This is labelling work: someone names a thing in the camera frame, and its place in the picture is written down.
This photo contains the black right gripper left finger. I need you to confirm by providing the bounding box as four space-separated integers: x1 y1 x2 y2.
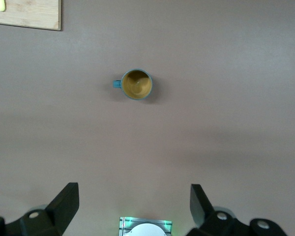
0 182 79 236

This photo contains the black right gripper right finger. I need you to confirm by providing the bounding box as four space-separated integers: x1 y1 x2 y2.
186 183 289 236

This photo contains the teal cup with yellow inside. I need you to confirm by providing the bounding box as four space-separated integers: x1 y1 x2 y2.
113 68 153 100

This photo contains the bamboo cutting board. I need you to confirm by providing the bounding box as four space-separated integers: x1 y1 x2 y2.
0 0 62 31

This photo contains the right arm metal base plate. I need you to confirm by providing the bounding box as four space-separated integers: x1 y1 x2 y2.
119 216 173 236

